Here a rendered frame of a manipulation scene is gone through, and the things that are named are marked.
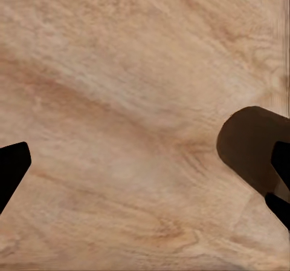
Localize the pillar candle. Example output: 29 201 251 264
216 105 290 203

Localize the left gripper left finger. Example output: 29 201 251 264
0 142 31 214

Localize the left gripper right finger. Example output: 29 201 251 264
271 141 290 190

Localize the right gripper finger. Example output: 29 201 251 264
265 192 290 230

